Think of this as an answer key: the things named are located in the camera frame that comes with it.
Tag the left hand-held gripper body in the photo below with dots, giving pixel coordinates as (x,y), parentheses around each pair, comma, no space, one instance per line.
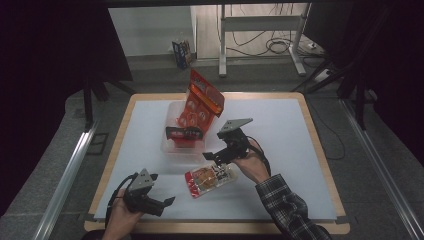
(141,196)

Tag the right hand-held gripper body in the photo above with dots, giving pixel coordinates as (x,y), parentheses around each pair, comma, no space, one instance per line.
(235,145)

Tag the clear snack packet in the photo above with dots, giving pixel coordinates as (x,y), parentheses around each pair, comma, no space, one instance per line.
(210,180)

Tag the black and red food packet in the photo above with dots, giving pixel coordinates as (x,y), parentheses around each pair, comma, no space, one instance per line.
(183,133)

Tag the orange clear food packet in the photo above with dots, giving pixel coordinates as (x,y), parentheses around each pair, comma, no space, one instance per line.
(193,115)

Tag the red seasoning packet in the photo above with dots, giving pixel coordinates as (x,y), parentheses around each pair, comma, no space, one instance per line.
(208,95)

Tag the clear plastic container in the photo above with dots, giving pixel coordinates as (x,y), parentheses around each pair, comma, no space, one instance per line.
(173,113)

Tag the person's right hand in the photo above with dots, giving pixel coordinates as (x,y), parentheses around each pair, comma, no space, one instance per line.
(255,165)

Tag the person's left hand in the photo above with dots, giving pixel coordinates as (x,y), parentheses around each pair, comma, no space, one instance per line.
(120,216)

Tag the wooden table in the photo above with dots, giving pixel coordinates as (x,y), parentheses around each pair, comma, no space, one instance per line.
(113,156)

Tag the white table sheet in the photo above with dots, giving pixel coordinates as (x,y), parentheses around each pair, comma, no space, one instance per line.
(283,150)

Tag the black floor plate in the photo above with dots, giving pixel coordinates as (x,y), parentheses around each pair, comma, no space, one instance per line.
(98,144)

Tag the blue box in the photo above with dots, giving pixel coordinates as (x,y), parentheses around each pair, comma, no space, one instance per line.
(181,53)

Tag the white power strip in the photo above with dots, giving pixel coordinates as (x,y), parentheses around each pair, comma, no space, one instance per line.
(322,75)

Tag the black tripod stand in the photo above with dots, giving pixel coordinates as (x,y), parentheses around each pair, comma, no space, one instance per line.
(358,96)

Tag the dark curtain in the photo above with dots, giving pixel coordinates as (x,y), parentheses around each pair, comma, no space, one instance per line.
(396,66)
(43,83)

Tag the metal floor rail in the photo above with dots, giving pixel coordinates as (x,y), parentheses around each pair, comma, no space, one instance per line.
(380,166)
(66,180)

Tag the white desk frame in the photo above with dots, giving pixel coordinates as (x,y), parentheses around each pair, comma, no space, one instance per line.
(263,23)

